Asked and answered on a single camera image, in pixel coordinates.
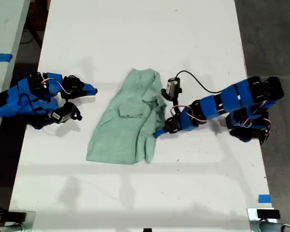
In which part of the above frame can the black camera stalk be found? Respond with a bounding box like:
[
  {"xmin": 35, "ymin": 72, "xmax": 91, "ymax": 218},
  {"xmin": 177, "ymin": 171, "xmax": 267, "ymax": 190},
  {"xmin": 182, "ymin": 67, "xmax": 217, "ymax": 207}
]
[{"xmin": 171, "ymin": 96, "xmax": 182, "ymax": 115}]

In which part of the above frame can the small blue tape square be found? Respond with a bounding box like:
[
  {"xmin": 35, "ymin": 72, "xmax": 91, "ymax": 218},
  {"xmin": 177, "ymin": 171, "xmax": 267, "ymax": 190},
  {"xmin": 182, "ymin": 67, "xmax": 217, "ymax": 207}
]
[{"xmin": 258, "ymin": 194, "xmax": 272, "ymax": 204}]

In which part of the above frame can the metal table clamp black box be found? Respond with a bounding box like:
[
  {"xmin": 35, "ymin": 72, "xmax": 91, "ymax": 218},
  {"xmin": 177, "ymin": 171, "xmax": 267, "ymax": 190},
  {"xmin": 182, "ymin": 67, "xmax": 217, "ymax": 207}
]
[{"xmin": 246, "ymin": 207, "xmax": 281, "ymax": 222}]

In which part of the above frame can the black camera box white label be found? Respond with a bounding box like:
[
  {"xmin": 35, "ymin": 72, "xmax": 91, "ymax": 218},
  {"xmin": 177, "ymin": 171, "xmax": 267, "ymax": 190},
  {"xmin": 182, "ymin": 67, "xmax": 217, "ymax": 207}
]
[{"xmin": 52, "ymin": 101, "xmax": 84, "ymax": 124}]

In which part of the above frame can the black camera box grey face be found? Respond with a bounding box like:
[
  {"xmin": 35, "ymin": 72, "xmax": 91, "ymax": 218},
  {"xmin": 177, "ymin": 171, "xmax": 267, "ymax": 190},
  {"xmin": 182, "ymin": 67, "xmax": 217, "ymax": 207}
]
[{"xmin": 160, "ymin": 76, "xmax": 183, "ymax": 100}]

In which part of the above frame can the thin black camera cable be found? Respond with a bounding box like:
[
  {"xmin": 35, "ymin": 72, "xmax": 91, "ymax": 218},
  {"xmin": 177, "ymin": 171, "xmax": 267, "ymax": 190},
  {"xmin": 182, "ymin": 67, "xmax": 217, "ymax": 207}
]
[{"xmin": 18, "ymin": 93, "xmax": 54, "ymax": 118}]

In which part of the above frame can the long black camera cable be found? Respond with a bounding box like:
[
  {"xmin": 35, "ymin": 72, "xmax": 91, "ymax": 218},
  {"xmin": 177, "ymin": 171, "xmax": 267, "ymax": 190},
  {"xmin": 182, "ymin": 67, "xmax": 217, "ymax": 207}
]
[{"xmin": 175, "ymin": 70, "xmax": 224, "ymax": 94}]

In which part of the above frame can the black floor cable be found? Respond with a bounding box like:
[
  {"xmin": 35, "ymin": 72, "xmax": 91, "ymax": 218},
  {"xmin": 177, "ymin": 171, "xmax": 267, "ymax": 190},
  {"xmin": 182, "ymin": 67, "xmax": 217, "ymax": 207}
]
[{"xmin": 20, "ymin": 28, "xmax": 43, "ymax": 48}]

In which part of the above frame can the pale green T-shirt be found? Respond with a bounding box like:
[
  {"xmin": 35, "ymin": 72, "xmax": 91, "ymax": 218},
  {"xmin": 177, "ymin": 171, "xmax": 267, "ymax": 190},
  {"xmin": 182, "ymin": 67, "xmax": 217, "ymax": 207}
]
[{"xmin": 86, "ymin": 68, "xmax": 169, "ymax": 165}]

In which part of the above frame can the white side table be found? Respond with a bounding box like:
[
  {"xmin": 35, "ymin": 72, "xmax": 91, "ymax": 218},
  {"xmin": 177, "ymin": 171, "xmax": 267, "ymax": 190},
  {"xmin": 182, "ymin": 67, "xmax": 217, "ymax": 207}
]
[{"xmin": 0, "ymin": 0, "xmax": 31, "ymax": 155}]

